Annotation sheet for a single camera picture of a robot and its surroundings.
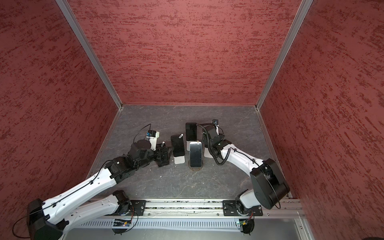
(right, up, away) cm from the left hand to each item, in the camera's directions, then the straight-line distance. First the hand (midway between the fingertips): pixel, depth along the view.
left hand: (166, 150), depth 76 cm
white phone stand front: (+5, -9, +14) cm, 17 cm away
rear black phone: (+12, +7, +30) cm, 33 cm away
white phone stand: (+10, 0, +22) cm, 24 cm away
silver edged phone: (+15, -5, +8) cm, 18 cm away
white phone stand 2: (+22, -5, +14) cm, 27 cm away
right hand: (+24, +5, +14) cm, 28 cm away
